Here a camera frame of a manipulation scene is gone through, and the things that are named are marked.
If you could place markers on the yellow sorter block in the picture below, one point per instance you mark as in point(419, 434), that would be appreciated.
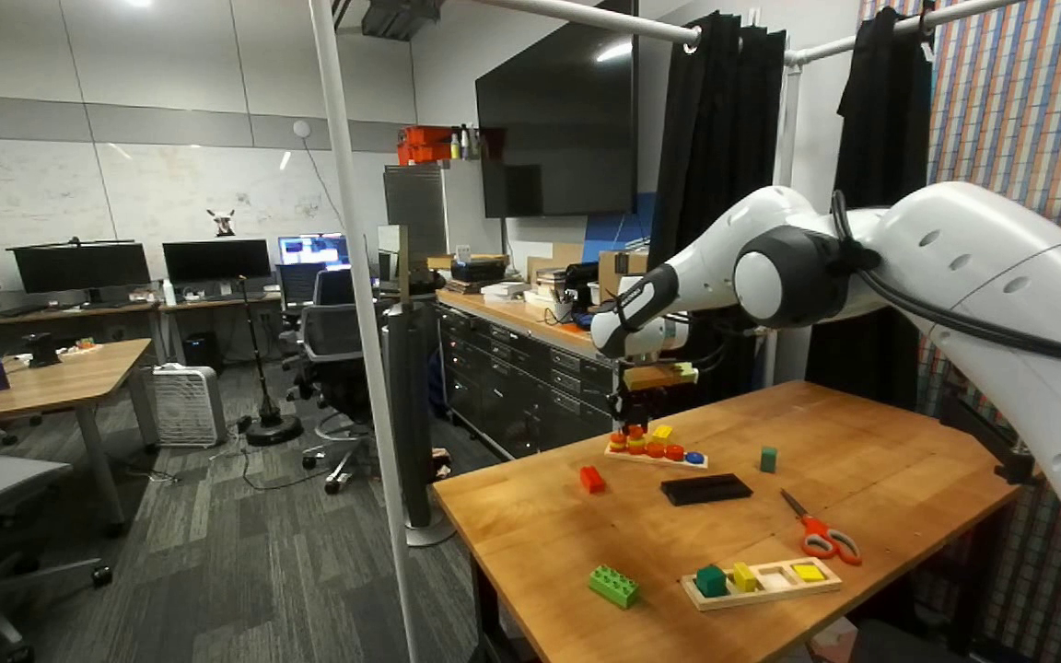
point(746, 577)

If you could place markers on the large black wall television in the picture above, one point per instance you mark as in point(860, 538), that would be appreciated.
point(553, 123)

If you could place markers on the black curtain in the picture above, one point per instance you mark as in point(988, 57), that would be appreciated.
point(715, 135)
point(881, 111)

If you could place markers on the blue disc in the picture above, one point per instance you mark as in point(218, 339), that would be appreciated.
point(695, 460)

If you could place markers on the black computer monitor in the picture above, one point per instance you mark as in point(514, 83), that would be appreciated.
point(218, 261)
point(84, 263)

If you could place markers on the dark drawer cabinet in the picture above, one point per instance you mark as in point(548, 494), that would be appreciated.
point(517, 380)

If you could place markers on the red orange storage box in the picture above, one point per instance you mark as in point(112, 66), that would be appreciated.
point(425, 145)

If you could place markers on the wooden office desk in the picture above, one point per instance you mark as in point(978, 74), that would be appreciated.
point(47, 380)

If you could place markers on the lit blue computer screen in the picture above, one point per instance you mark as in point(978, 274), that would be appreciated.
point(310, 251)

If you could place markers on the white vertical pole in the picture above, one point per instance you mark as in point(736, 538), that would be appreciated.
point(359, 307)

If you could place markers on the flat yellow sorter piece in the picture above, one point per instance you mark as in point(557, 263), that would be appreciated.
point(813, 573)

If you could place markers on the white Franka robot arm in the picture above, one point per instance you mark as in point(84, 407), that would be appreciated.
point(984, 269)

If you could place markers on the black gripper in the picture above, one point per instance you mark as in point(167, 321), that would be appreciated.
point(619, 387)

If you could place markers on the red toy brick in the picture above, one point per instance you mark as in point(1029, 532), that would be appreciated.
point(591, 480)

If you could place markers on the dark blue office chair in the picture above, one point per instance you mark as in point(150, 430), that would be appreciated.
point(334, 355)

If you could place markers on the green sorter block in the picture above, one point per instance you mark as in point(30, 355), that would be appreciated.
point(711, 580)

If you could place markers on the white air purifier box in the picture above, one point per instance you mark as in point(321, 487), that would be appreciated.
point(184, 402)

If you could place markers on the grey metal locker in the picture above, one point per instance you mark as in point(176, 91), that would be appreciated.
point(415, 207)

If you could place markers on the wooden shape sorter tray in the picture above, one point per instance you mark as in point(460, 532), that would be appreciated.
point(776, 587)

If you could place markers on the green toy brick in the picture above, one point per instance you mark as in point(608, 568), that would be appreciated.
point(612, 587)

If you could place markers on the black floor stand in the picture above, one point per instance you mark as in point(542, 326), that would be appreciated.
point(268, 426)

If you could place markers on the black slotted rack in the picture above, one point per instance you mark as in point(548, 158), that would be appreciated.
point(706, 487)

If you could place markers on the small green cube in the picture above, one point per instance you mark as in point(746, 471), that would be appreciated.
point(769, 460)

